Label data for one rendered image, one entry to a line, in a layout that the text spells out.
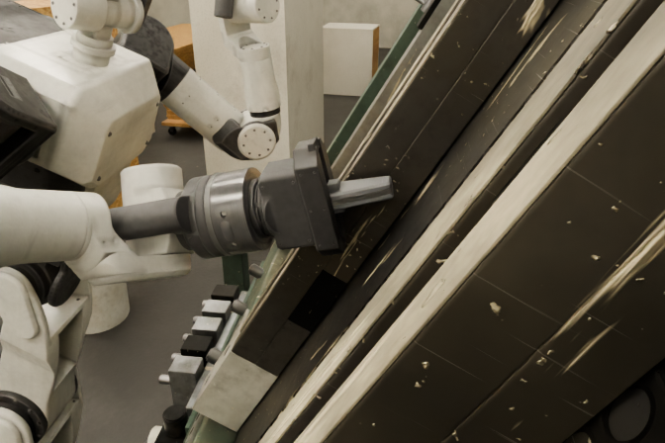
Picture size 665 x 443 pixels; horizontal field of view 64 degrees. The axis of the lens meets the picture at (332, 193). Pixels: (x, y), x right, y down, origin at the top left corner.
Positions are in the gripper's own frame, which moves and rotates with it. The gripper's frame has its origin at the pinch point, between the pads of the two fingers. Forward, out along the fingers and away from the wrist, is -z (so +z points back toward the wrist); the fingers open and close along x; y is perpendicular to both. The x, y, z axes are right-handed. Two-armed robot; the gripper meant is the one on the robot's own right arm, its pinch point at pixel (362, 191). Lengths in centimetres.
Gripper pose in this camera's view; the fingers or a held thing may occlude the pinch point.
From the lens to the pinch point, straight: 53.7
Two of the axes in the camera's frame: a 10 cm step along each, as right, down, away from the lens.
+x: -2.3, -9.0, -3.8
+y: 1.3, -4.1, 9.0
